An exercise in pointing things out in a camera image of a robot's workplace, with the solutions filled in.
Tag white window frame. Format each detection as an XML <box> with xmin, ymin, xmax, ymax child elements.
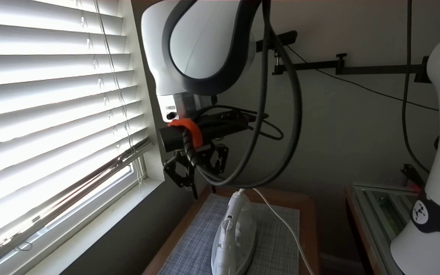
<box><xmin>0</xmin><ymin>143</ymin><xmax>168</xmax><ymax>275</ymax></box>

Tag white iron cord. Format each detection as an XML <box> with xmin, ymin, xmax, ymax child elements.
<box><xmin>249</xmin><ymin>186</ymin><xmax>318</xmax><ymax>275</ymax></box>

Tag black wall-mounted camera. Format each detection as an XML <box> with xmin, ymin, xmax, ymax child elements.
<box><xmin>255</xmin><ymin>29</ymin><xmax>299</xmax><ymax>53</ymax></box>

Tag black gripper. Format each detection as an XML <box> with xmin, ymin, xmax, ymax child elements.
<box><xmin>157</xmin><ymin>123</ymin><xmax>231</xmax><ymax>201</ymax></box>

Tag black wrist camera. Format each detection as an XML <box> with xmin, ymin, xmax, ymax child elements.
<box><xmin>194</xmin><ymin>110</ymin><xmax>263</xmax><ymax>137</ymax></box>

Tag black camera boom mount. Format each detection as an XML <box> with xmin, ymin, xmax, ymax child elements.
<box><xmin>270</xmin><ymin>47</ymin><xmax>434</xmax><ymax>85</ymax></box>

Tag white pressing iron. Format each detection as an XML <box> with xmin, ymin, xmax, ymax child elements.
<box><xmin>209</xmin><ymin>188</ymin><xmax>258</xmax><ymax>275</ymax></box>

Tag wooden side table with glass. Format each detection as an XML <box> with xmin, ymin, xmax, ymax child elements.
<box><xmin>344</xmin><ymin>182</ymin><xmax>428</xmax><ymax>275</ymax></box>

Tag grey woven mat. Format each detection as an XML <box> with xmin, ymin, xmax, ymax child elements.
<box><xmin>157</xmin><ymin>192</ymin><xmax>302</xmax><ymax>275</ymax></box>

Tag orange wrist strap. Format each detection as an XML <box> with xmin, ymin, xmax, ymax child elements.
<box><xmin>168</xmin><ymin>116</ymin><xmax>205</xmax><ymax>149</ymax></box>

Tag thin black camera cable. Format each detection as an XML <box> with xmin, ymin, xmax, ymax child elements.
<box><xmin>284</xmin><ymin>44</ymin><xmax>438</xmax><ymax>113</ymax></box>

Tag hanging black cable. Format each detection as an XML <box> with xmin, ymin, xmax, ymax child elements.
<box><xmin>400</xmin><ymin>0</ymin><xmax>432</xmax><ymax>175</ymax></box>

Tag red and black clamp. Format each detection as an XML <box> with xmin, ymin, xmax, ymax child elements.
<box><xmin>400</xmin><ymin>162</ymin><xmax>428</xmax><ymax>195</ymax></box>

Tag white window blinds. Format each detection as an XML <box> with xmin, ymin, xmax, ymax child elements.
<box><xmin>0</xmin><ymin>0</ymin><xmax>156</xmax><ymax>262</ymax></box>

